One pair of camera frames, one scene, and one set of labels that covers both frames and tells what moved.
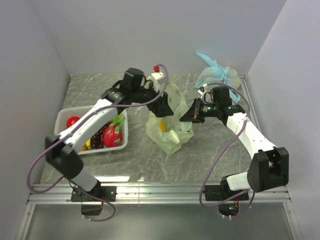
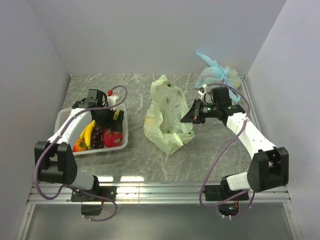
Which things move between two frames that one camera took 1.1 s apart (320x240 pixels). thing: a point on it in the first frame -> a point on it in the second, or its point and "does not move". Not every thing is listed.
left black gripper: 161,107 -> 116,125
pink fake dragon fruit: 112,134 does not move
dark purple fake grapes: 97,141 does not move
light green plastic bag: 168,132 does not move
